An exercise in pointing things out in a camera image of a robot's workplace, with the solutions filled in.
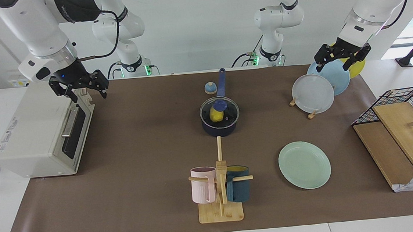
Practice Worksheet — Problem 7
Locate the black base cable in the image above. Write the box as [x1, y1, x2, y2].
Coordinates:
[106, 62, 123, 80]
[231, 51, 262, 68]

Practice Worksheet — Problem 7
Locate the brown table mat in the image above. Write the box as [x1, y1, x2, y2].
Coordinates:
[0, 55, 413, 232]

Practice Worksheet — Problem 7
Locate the pink mug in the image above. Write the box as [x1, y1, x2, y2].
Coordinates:
[190, 166, 219, 205]

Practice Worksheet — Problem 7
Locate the raised wooden shelf board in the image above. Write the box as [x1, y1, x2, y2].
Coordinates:
[371, 101, 413, 175]

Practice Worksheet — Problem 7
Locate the wooden mug tree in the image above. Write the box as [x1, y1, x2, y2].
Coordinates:
[186, 134, 257, 225]

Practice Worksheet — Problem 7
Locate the dark blue pot with handle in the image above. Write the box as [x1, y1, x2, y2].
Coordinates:
[196, 67, 241, 138]

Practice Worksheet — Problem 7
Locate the light blue plate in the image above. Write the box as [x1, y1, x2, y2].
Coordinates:
[306, 58, 352, 98]

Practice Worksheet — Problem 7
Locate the light green plate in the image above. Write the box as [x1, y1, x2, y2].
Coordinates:
[277, 139, 333, 192]

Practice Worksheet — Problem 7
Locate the yellow potato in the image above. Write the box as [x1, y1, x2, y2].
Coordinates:
[209, 106, 225, 123]

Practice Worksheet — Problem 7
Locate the glass lid with blue knob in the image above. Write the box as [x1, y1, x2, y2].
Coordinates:
[198, 95, 241, 131]

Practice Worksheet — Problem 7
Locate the grey plate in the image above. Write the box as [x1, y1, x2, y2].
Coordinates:
[291, 72, 336, 116]

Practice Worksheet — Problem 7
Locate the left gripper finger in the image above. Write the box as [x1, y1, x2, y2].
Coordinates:
[313, 42, 340, 73]
[340, 42, 373, 71]

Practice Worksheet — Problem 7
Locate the wooden plate rack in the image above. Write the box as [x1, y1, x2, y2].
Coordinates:
[289, 93, 319, 121]

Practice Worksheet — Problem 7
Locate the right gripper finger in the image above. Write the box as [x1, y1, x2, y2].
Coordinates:
[49, 75, 79, 105]
[84, 68, 111, 101]

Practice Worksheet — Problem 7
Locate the beige toaster oven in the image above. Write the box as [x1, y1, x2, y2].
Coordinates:
[0, 77, 101, 181]

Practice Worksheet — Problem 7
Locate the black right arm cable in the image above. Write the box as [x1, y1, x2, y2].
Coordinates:
[73, 7, 123, 62]

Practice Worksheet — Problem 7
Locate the dark teal mug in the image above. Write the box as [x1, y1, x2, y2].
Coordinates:
[224, 164, 252, 204]

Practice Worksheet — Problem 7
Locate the yellow plate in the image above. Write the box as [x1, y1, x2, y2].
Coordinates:
[330, 41, 367, 81]

